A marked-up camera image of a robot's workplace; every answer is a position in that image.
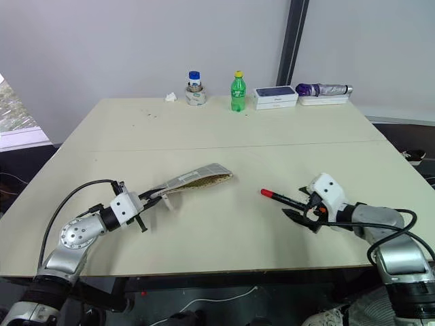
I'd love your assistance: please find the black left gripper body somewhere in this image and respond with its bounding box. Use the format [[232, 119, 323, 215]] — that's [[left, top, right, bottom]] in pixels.
[[134, 192, 149, 234]]

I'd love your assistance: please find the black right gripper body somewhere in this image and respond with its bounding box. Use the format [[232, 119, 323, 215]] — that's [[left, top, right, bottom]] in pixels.
[[304, 192, 328, 235]]

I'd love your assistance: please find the black marker with red cap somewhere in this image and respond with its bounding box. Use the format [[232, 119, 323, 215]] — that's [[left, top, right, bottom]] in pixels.
[[260, 188, 309, 210]]

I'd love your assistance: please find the grid pattern zip pouch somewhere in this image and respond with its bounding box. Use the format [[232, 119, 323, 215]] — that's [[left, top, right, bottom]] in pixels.
[[148, 162, 235, 213]]

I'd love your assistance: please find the long white tray box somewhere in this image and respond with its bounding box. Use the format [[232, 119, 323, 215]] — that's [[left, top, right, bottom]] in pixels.
[[298, 94, 351, 107]]

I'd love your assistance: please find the white box with blue lid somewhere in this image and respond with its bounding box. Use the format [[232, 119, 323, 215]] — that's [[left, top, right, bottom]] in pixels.
[[252, 86, 300, 105]]

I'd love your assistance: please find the purple capped clear bottle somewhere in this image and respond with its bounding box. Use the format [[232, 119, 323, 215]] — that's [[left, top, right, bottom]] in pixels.
[[294, 82, 355, 98]]

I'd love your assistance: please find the white mesh shoe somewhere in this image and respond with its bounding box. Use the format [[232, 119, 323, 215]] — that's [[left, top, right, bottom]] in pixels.
[[301, 304, 351, 326]]

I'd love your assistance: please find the white tape roll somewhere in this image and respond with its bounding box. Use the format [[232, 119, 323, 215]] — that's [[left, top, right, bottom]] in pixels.
[[185, 85, 208, 107]]

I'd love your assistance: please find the black and white sneaker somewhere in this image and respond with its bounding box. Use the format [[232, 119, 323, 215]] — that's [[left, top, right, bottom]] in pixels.
[[400, 149, 428, 167]]

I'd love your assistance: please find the green soda bottle yellow cap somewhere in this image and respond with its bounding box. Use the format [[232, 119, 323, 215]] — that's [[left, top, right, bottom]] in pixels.
[[230, 70, 247, 113]]

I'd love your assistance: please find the white bottle with blue cap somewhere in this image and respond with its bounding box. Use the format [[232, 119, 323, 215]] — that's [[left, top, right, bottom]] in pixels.
[[187, 70, 202, 93]]

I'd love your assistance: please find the dark vertical pillar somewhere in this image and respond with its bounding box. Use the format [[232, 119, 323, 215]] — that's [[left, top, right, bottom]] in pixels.
[[275, 0, 311, 88]]

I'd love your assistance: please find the window with white sill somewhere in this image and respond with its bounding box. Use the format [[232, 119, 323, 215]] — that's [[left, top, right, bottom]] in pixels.
[[0, 72, 57, 152]]

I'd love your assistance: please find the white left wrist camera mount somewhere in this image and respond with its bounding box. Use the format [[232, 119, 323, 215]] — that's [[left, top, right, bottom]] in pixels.
[[109, 191, 144, 227]]

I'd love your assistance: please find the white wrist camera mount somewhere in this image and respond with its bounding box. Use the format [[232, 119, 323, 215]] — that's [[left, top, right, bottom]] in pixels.
[[307, 172, 349, 232], [109, 191, 144, 227]]

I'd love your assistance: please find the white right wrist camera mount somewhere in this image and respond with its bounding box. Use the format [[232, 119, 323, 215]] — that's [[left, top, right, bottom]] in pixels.
[[307, 172, 349, 232]]

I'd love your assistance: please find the white floor cable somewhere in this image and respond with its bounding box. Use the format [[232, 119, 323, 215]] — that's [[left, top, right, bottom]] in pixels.
[[179, 285, 260, 312]]

